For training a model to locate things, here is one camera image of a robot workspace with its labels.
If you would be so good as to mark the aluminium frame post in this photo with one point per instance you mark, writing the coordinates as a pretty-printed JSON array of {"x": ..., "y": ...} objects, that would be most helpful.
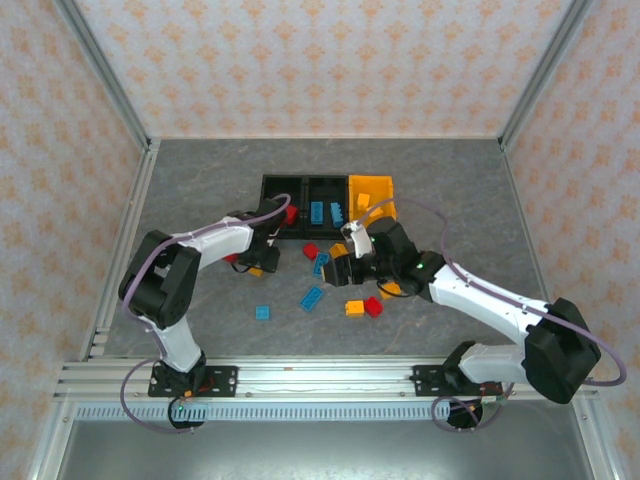
[
  {"x": 107, "y": 80},
  {"x": 545, "y": 75}
]

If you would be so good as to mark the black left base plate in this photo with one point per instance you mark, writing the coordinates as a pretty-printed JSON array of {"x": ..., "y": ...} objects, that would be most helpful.
[{"x": 225, "y": 380}]

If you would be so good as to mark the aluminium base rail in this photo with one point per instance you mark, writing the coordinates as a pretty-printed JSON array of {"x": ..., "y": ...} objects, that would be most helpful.
[{"x": 325, "y": 377}]

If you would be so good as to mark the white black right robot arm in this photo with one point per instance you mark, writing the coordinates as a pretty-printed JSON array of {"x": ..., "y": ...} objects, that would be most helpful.
[{"x": 480, "y": 295}]

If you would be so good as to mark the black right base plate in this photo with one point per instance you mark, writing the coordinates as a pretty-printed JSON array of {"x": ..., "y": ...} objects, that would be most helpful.
[{"x": 425, "y": 380}]

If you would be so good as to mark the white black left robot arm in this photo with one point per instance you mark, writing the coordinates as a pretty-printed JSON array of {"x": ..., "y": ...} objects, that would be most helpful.
[{"x": 220, "y": 242}]

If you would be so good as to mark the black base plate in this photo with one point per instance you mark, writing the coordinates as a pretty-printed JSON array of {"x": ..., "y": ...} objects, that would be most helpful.
[
  {"x": 225, "y": 380},
  {"x": 425, "y": 380}
]

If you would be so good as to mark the yellow lego brick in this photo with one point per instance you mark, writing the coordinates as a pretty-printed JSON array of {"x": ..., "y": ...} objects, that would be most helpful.
[
  {"x": 390, "y": 291},
  {"x": 256, "y": 273},
  {"x": 354, "y": 308},
  {"x": 363, "y": 200},
  {"x": 338, "y": 249}
]

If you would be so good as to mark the small blue lego brick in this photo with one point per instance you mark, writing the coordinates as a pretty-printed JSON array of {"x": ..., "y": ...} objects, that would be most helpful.
[{"x": 263, "y": 312}]

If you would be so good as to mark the red lego brick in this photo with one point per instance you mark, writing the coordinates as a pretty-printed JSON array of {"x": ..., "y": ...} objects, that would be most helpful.
[
  {"x": 373, "y": 306},
  {"x": 311, "y": 250},
  {"x": 231, "y": 258},
  {"x": 291, "y": 216}
]

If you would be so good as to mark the black plastic bin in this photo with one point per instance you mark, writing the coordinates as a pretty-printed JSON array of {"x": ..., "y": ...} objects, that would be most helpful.
[
  {"x": 272, "y": 187},
  {"x": 325, "y": 186}
]

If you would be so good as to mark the yellow plastic bin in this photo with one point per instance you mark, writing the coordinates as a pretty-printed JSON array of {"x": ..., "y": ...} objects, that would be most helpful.
[{"x": 372, "y": 187}]

